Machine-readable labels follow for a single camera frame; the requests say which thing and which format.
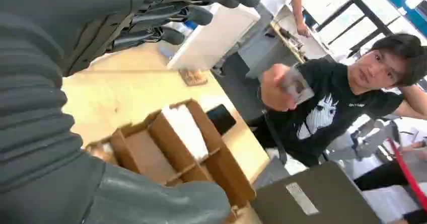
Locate person's right hand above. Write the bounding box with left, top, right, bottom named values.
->
left=259, top=63, right=298, bottom=113

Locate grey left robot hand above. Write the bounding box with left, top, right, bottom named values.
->
left=0, top=0, right=263, bottom=224

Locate grey table with yellow edge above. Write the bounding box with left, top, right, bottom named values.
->
left=238, top=4, right=331, bottom=81

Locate black phone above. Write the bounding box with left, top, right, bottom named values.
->
left=205, top=104, right=237, bottom=136

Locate seated person in black shirt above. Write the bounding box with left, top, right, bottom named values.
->
left=253, top=33, right=427, bottom=169

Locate white flat panel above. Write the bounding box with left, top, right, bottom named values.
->
left=166, top=3, right=261, bottom=72

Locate small wooden stand block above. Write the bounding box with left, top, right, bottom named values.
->
left=178, top=68, right=208, bottom=87

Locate white card stack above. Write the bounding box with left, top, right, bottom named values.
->
left=161, top=104, right=209, bottom=164

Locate grey office chair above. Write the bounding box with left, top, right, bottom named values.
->
left=326, top=115, right=403, bottom=162

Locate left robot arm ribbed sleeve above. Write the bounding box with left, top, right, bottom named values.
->
left=0, top=12, right=85, bottom=194

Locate wooden compartment card box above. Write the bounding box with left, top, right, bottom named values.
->
left=83, top=99, right=256, bottom=224

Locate dark box with silver label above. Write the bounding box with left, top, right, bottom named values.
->
left=250, top=161, right=383, bottom=224

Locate person in black trousers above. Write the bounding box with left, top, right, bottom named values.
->
left=353, top=139, right=427, bottom=192

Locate blue beam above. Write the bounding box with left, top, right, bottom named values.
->
left=371, top=0, right=427, bottom=38

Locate black strap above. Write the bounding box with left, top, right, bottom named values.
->
left=262, top=110, right=288, bottom=166

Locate black frame partition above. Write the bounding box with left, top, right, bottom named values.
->
left=315, top=0, right=395, bottom=59

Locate red strap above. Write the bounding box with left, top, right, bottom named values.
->
left=387, top=137, right=427, bottom=213

